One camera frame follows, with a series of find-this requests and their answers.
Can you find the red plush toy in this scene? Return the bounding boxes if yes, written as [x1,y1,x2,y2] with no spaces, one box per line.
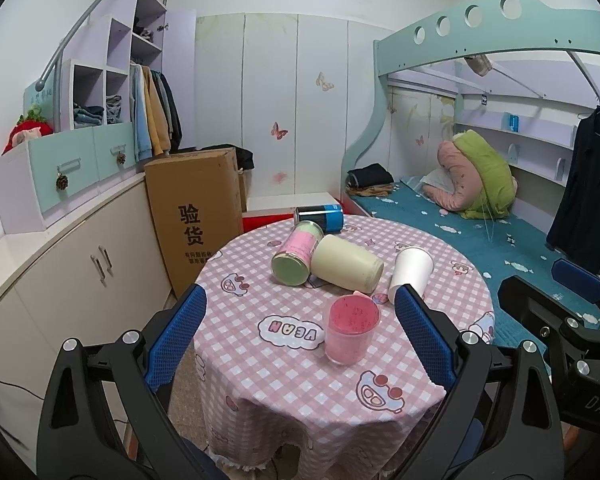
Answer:
[2,107,56,156]

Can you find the green blanket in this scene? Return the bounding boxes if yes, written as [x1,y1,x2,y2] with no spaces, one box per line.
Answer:
[452,130,515,219]

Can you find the brown cardboard box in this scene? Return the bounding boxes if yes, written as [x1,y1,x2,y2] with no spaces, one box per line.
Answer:
[144,147,245,299]

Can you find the round table pink checkered cloth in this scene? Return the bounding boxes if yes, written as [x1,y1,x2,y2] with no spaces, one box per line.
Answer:
[192,212,496,472]

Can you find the cream plastic cup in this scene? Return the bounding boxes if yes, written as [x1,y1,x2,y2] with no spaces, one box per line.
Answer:
[311,234,385,295]

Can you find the dark hanging jacket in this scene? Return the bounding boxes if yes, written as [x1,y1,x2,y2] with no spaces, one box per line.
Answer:
[157,71,183,152]

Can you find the lavender wall shelf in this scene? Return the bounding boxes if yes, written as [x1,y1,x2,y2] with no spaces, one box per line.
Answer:
[452,120,577,187]

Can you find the teal drawer unit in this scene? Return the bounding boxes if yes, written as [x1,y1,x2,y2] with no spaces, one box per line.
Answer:
[0,122,147,233]

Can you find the black floor cable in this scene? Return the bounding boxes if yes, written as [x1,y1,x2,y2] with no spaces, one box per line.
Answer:
[0,366,47,403]

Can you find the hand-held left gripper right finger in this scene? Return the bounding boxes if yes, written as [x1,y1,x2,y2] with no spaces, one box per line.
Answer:
[380,284,573,480]

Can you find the blue and black can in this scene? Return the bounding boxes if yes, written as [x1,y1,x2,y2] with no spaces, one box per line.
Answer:
[293,204,345,234]

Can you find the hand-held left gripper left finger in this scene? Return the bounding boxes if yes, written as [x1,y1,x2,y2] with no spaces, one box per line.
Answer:
[36,284,231,480]

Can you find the pink speckled cup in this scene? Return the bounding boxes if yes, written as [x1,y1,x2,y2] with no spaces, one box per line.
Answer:
[325,294,382,367]

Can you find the white low cabinet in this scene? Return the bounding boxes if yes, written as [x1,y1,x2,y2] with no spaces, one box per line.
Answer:
[0,172,181,461]

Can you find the teal bunk bed frame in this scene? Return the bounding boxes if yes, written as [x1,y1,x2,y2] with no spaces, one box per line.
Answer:
[342,0,600,221]

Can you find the white paper cup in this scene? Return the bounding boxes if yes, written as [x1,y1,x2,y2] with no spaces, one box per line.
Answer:
[387,246,434,306]

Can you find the tan hanging jacket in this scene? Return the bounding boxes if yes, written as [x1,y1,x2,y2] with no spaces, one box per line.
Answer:
[142,66,173,157]

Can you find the black hanging coat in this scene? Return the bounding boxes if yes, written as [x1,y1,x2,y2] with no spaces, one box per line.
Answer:
[546,106,600,278]

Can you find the white pillow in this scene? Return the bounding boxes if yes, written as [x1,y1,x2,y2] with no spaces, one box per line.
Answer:
[421,169,452,194]

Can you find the pink rolled quilt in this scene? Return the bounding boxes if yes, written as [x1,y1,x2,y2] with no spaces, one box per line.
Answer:
[420,139,518,213]

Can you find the grey hanging cloth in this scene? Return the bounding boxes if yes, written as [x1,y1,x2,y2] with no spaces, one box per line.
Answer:
[463,54,494,77]

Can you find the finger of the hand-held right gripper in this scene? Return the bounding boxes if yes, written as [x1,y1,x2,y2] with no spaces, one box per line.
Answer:
[551,258,600,311]
[498,275,581,347]

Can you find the teal printed bedsheet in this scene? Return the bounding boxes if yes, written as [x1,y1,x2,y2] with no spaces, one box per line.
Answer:
[350,177,600,348]

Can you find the pink jar green lid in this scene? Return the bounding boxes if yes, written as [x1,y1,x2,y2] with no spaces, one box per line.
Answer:
[271,220,325,287]

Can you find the grey metal handrail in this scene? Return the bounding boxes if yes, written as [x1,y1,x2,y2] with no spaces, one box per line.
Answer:
[37,0,176,92]

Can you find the lavender stair shelf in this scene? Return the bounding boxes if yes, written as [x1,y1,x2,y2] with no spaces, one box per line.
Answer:
[60,0,198,161]

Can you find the folded dark clothes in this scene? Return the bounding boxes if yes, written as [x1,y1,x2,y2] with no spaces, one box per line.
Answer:
[346,163,396,199]

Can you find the light blue hanging jacket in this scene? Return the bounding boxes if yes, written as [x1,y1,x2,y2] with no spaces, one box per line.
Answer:
[129,64,153,162]

